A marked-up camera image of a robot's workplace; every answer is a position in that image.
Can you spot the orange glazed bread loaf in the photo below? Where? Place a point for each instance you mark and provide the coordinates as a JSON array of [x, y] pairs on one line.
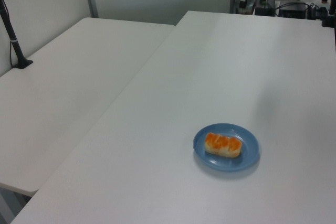
[[223, 145]]

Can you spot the blue round plate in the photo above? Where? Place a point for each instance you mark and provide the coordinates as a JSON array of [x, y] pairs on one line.
[[249, 161]]

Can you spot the black electronics box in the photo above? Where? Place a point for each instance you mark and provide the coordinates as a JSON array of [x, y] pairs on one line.
[[291, 11]]

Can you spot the black box with green light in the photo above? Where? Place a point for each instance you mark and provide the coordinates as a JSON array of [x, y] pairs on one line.
[[265, 9]]

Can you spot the black upright clamp stand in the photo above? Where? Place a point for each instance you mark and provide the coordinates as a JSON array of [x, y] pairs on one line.
[[328, 22]]

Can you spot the white side table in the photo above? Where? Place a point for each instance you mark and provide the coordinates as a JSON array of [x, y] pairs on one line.
[[65, 90]]

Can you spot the black slanted camera stand pole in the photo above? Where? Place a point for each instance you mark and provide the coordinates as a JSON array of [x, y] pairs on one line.
[[23, 63]]

